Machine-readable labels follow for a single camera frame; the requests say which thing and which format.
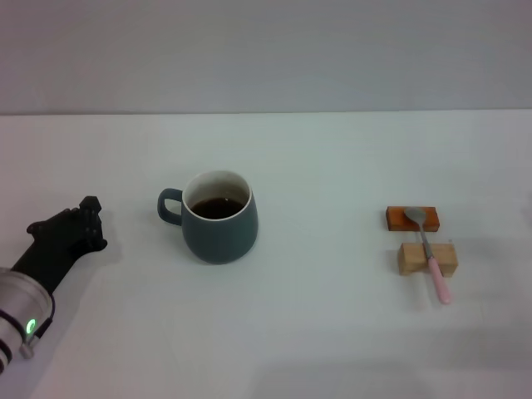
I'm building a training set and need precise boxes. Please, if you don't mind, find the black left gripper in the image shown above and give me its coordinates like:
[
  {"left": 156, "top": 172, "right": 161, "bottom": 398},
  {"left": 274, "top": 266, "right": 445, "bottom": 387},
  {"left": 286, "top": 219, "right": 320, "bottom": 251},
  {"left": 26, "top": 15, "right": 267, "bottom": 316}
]
[{"left": 10, "top": 195, "right": 110, "bottom": 293}]

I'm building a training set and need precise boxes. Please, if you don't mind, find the dark grey-blue coffee mug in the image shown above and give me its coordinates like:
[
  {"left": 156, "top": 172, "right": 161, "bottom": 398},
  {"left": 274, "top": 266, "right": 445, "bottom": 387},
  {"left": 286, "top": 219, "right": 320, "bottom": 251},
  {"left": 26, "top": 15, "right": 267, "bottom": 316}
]
[{"left": 156, "top": 170, "right": 259, "bottom": 265}]

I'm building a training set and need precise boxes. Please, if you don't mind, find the pink handled metal spoon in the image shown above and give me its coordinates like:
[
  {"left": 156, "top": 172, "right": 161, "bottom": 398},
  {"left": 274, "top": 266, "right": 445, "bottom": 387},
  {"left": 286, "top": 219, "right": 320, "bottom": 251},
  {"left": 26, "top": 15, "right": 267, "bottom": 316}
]
[{"left": 403, "top": 206, "right": 452, "bottom": 305}]

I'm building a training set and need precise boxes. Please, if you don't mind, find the orange-brown wooden block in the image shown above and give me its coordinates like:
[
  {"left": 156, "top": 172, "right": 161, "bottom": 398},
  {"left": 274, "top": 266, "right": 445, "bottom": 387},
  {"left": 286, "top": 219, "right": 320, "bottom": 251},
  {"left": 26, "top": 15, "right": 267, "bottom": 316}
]
[{"left": 384, "top": 205, "right": 441, "bottom": 234}]

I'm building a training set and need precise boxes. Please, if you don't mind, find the light wooden bridge block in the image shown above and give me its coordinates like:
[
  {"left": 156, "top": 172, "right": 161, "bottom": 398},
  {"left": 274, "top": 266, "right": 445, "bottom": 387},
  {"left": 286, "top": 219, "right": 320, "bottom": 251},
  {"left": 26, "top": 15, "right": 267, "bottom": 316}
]
[{"left": 397, "top": 242, "right": 459, "bottom": 278}]

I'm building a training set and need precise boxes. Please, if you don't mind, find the black cable with silver plug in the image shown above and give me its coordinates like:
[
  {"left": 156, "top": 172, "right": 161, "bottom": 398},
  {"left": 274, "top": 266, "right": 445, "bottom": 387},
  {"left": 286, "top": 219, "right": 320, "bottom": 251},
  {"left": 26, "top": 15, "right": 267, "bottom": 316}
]
[{"left": 19, "top": 293, "right": 57, "bottom": 359}]

